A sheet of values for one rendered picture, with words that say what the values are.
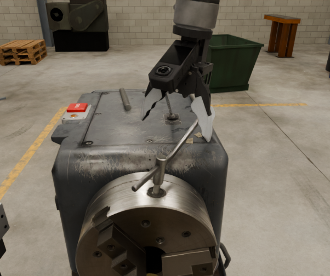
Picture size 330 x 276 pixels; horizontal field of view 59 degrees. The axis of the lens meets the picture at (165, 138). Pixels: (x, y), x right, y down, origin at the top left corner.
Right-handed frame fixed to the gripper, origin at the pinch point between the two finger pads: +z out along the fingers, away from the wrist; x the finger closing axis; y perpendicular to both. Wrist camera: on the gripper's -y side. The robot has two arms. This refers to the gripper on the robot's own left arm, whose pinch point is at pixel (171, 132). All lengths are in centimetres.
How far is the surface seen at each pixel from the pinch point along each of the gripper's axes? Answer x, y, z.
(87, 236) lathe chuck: 9.0, -14.3, 21.5
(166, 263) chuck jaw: -6.5, -7.6, 25.5
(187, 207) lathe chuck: -6.9, -2.2, 14.1
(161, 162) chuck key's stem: -0.5, -4.3, 4.8
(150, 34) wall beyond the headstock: 489, 857, 97
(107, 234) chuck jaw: 4.2, -14.2, 18.2
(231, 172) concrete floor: 18, 211, 124
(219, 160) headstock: -7.4, 15.8, 10.8
